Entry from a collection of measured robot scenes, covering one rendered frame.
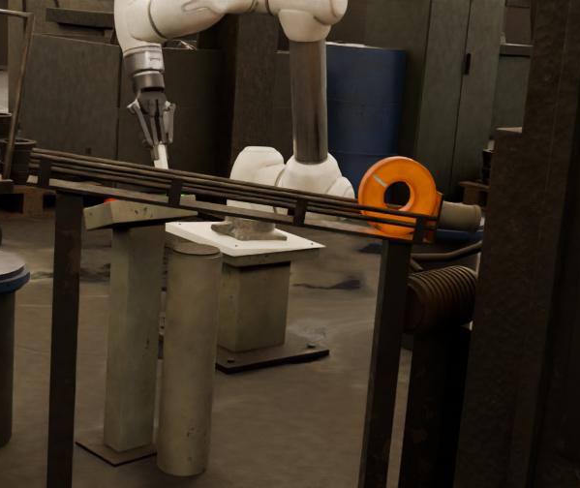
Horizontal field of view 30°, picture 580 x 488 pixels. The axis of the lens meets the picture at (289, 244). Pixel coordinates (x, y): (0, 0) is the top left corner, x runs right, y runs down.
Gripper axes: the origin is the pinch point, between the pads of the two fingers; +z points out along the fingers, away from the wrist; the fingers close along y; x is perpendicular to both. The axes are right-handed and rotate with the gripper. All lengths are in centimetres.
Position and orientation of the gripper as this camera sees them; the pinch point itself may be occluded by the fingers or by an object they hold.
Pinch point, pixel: (160, 161)
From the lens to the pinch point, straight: 254.4
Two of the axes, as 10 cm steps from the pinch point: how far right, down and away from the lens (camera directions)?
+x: -6.8, 1.4, 7.2
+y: 7.1, -0.9, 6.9
